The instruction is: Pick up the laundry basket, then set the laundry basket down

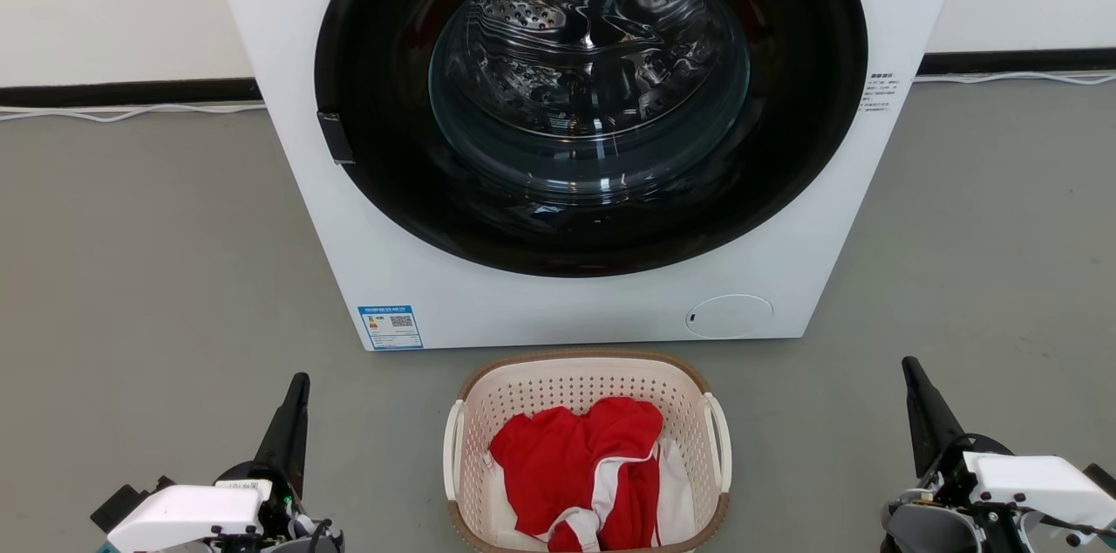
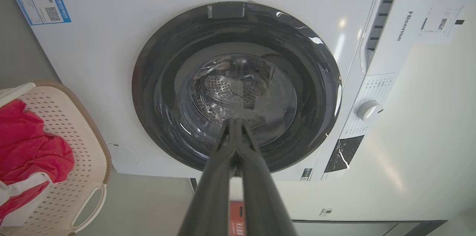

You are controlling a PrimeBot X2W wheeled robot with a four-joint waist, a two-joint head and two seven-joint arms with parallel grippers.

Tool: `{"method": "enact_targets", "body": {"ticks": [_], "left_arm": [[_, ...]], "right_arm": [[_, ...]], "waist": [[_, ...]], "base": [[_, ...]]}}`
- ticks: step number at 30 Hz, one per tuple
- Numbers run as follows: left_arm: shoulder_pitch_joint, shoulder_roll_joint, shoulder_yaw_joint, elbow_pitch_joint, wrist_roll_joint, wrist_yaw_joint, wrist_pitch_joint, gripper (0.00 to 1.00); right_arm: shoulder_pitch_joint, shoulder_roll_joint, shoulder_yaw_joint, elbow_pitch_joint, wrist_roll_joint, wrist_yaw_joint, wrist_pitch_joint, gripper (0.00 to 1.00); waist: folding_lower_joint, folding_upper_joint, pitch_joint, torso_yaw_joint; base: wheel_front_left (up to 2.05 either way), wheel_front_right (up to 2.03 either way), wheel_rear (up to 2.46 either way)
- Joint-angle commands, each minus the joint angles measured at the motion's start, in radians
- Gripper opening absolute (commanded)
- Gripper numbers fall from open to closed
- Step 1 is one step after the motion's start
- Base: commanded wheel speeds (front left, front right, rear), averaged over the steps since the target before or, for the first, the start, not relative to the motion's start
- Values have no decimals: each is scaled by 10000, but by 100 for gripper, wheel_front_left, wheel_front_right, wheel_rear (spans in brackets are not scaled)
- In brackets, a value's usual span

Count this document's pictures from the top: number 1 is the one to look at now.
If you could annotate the cream perforated laundry basket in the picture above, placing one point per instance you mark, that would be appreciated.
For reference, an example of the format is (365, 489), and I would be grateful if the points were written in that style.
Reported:
(575, 378)

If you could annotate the blue energy label sticker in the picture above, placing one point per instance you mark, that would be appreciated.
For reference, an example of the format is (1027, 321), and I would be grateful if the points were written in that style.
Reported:
(391, 327)

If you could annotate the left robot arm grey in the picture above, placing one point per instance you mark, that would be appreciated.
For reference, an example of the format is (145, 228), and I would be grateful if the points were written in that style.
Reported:
(323, 540)

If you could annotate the red garment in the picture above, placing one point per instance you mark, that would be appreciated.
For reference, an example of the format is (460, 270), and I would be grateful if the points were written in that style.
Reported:
(558, 457)

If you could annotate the small printed text sticker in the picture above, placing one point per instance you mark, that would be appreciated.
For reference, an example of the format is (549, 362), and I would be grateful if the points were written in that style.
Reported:
(877, 92)

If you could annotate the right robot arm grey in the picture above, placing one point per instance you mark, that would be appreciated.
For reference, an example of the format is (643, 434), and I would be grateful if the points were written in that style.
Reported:
(915, 531)

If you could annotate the black baseboard strip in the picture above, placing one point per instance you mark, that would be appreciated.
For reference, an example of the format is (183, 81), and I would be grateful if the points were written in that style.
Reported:
(1020, 61)
(131, 92)

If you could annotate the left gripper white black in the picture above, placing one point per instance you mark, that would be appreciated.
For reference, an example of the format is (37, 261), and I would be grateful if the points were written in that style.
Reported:
(187, 514)

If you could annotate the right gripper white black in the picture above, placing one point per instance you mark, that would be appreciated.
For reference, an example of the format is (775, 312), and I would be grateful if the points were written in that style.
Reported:
(1037, 483)

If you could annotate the white garment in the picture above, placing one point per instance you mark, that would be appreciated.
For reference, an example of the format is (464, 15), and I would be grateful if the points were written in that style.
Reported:
(676, 492)

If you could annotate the round black glass washer door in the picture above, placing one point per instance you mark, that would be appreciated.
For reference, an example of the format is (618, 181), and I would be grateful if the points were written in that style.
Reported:
(811, 99)

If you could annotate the black washer door latch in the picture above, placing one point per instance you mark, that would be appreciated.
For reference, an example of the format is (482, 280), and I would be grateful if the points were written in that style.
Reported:
(336, 139)

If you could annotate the white front-load washing machine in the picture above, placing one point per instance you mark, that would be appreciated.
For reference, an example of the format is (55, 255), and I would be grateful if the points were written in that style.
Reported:
(523, 309)

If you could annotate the round white filter cover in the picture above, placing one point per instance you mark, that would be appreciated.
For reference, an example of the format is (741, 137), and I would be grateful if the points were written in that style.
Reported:
(729, 317)

